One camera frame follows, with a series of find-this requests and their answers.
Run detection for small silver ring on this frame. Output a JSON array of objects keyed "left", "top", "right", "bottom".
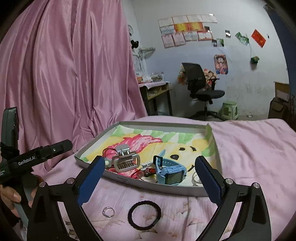
[{"left": 102, "top": 206, "right": 116, "bottom": 218}]

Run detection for silver bangle rings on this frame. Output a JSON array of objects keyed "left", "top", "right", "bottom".
[{"left": 191, "top": 171, "right": 204, "bottom": 187}]

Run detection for grey hair claw clip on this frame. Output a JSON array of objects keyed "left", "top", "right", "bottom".
[{"left": 112, "top": 144, "right": 140, "bottom": 173}]

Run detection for black hair elastic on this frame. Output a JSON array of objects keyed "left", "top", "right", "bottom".
[{"left": 127, "top": 200, "right": 162, "bottom": 232}]

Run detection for blue smart watch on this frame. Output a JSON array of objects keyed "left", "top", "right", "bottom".
[{"left": 153, "top": 149, "right": 187, "bottom": 185}]

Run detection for person's left hand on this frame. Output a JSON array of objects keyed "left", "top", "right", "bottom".
[{"left": 1, "top": 175, "right": 44, "bottom": 218}]

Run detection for pink bed sheet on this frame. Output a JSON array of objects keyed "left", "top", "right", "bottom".
[{"left": 14, "top": 115, "right": 296, "bottom": 241}]

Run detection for pink satin curtain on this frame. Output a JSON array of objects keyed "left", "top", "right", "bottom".
[{"left": 1, "top": 1, "right": 147, "bottom": 153}]

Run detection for grey tray with drawing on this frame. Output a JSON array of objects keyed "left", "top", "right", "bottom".
[{"left": 75, "top": 121, "right": 221, "bottom": 196}]

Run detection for green plastic stool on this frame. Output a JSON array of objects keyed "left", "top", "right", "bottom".
[{"left": 221, "top": 101, "right": 238, "bottom": 120}]

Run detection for dark bag on floor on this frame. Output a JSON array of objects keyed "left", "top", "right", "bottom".
[{"left": 268, "top": 97, "right": 289, "bottom": 121}]

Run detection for cardboard box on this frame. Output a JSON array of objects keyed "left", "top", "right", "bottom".
[{"left": 274, "top": 82, "right": 290, "bottom": 102}]

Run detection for wooden desk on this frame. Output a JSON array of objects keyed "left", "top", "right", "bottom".
[{"left": 138, "top": 81, "right": 173, "bottom": 116}]

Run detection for black office chair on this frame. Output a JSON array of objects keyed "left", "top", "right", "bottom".
[{"left": 182, "top": 63, "right": 225, "bottom": 121}]

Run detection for anime poster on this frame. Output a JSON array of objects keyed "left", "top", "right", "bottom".
[{"left": 214, "top": 55, "right": 229, "bottom": 75}]

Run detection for green hanging pouch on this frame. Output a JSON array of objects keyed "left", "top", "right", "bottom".
[{"left": 250, "top": 56, "right": 260, "bottom": 64}]

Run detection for red paper square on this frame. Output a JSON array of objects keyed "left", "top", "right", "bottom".
[{"left": 251, "top": 29, "right": 266, "bottom": 48}]

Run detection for blue starry curtain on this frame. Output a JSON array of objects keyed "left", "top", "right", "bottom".
[{"left": 264, "top": 1, "right": 295, "bottom": 129}]

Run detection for wall certificates cluster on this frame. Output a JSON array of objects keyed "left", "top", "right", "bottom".
[{"left": 158, "top": 14, "right": 218, "bottom": 49}]

